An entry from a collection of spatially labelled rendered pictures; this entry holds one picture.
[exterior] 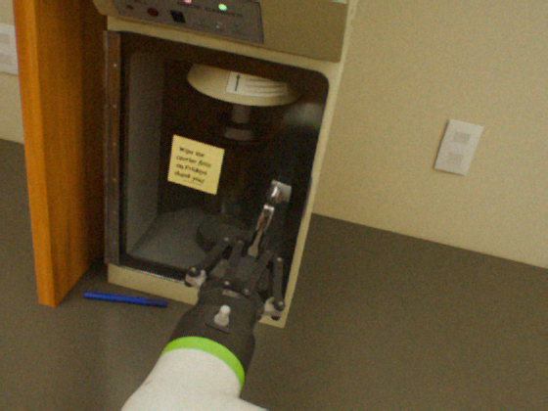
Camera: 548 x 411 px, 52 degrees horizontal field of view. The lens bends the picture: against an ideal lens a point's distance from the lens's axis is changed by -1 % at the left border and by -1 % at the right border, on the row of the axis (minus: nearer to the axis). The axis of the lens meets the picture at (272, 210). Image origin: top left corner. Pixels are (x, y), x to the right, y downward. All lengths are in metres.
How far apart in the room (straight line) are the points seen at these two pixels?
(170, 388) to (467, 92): 0.88
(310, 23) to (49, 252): 0.53
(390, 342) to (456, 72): 0.54
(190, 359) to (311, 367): 0.39
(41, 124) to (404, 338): 0.68
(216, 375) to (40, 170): 0.43
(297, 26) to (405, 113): 0.59
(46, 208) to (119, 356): 0.25
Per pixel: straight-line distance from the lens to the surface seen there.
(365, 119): 1.23
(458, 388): 0.99
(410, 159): 1.26
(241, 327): 0.62
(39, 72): 0.80
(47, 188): 0.87
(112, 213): 0.94
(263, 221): 0.79
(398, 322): 1.07
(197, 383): 0.55
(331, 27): 0.66
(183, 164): 0.84
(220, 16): 0.70
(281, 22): 0.67
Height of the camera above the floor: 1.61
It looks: 31 degrees down
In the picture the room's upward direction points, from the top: 10 degrees clockwise
